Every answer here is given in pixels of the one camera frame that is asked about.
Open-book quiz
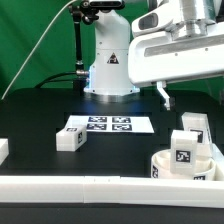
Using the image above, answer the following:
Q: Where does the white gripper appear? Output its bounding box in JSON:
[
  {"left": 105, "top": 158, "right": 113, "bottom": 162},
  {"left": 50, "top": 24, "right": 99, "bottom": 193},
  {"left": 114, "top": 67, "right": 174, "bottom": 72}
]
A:
[{"left": 128, "top": 24, "right": 224, "bottom": 110}]

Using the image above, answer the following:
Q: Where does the white round stool seat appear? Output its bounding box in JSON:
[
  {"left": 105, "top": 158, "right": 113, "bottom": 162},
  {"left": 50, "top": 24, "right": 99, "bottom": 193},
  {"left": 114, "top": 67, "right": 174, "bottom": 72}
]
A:
[{"left": 151, "top": 149, "right": 216, "bottom": 181}]

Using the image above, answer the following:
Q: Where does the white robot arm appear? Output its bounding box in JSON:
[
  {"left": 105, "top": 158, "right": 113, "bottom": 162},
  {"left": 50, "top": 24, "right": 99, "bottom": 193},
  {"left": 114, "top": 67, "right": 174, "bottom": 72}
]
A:
[{"left": 82, "top": 0, "right": 224, "bottom": 108}]

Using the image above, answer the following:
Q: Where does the white paper with markers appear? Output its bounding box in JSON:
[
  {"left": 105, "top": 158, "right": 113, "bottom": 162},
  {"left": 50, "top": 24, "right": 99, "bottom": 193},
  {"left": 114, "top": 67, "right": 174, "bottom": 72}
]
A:
[{"left": 65, "top": 115, "right": 154, "bottom": 134}]

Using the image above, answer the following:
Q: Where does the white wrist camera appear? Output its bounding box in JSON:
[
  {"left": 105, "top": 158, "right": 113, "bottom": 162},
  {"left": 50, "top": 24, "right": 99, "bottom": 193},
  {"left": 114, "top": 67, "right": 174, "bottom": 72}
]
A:
[{"left": 131, "top": 9, "right": 177, "bottom": 38}]

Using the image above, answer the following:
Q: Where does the black overhead camera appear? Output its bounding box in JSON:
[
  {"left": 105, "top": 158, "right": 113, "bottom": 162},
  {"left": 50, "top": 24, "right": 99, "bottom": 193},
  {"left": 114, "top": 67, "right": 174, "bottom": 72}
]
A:
[{"left": 81, "top": 0, "right": 125, "bottom": 10}]

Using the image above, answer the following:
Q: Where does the white front rail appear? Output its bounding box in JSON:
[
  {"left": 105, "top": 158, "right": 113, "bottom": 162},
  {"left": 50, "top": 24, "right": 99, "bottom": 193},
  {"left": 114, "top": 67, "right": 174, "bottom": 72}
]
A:
[{"left": 0, "top": 176, "right": 224, "bottom": 208}]

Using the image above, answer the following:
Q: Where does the black cable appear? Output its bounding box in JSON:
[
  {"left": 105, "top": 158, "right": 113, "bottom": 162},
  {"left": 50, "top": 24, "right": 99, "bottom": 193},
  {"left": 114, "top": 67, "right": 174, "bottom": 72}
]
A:
[{"left": 34, "top": 71, "right": 90, "bottom": 90}]

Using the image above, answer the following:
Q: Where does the white cable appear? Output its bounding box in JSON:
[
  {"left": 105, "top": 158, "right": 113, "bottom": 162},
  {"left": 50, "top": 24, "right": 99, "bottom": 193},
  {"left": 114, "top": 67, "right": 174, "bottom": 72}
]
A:
[{"left": 0, "top": 0, "right": 78, "bottom": 101}]

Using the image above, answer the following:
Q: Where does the white left rail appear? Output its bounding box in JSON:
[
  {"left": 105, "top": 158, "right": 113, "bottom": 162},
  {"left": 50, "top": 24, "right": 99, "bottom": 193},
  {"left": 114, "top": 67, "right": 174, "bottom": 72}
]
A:
[{"left": 0, "top": 138, "right": 9, "bottom": 165}]

